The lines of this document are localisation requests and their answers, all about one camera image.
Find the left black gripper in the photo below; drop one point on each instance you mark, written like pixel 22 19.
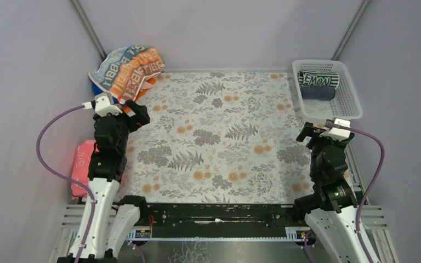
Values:
pixel 131 116

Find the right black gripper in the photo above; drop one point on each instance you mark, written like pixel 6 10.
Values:
pixel 311 133

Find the orange blue rabbit towel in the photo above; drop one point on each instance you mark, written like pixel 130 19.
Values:
pixel 125 69

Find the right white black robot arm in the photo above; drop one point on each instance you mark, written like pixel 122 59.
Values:
pixel 332 211

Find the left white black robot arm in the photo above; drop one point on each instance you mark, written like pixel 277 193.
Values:
pixel 98 240

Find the dark blue rolled towel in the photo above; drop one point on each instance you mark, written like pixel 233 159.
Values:
pixel 318 93

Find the white plastic basket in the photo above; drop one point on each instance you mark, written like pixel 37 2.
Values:
pixel 345 105

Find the striped lemon rolled towel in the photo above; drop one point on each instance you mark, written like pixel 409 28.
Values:
pixel 308 78

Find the pink patterned towel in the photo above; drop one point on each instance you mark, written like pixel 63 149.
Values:
pixel 79 172

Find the floral table mat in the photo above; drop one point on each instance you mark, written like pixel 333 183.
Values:
pixel 219 138

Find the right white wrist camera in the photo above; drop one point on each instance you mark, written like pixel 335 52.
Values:
pixel 334 131

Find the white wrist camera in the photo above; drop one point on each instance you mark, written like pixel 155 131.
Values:
pixel 334 131
pixel 103 105

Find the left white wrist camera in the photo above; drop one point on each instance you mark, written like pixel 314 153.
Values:
pixel 103 105

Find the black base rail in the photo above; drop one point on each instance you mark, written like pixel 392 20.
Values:
pixel 220 221

